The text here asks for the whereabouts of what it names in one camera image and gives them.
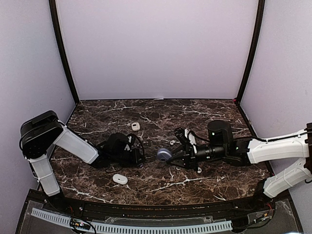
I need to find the black frame post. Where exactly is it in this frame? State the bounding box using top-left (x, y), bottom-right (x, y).
top-left (48, 0), bottom-right (80, 105)
top-left (235, 0), bottom-right (266, 105)

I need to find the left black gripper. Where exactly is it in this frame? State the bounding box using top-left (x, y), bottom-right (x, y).
top-left (111, 148), bottom-right (145, 167)

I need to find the purple blue charging case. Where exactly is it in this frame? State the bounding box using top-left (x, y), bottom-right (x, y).
top-left (156, 148), bottom-right (173, 162)

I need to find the beige earbud charging case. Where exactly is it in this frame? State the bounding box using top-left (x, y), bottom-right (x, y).
top-left (131, 122), bottom-right (140, 131)

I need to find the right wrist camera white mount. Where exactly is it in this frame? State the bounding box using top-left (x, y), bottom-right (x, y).
top-left (184, 129), bottom-right (197, 154)

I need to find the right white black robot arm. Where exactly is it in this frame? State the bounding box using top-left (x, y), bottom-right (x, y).
top-left (156, 120), bottom-right (312, 212)

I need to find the black front table rail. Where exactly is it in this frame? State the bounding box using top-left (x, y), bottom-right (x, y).
top-left (56, 197), bottom-right (256, 219)

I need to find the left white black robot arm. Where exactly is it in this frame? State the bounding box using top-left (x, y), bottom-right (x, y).
top-left (19, 110), bottom-right (145, 213)

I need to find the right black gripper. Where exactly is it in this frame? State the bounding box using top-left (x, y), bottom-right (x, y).
top-left (167, 143), bottom-right (227, 172)

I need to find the white charging case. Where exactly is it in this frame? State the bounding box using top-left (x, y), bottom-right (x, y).
top-left (112, 174), bottom-right (128, 185)

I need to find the right black frame post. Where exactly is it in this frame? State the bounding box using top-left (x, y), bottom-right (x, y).
top-left (235, 0), bottom-right (266, 105)

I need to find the white slotted cable duct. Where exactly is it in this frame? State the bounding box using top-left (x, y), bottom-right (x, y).
top-left (30, 208), bottom-right (233, 234)

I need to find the left black frame post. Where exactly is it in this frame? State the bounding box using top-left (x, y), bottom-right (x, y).
top-left (48, 0), bottom-right (80, 105)

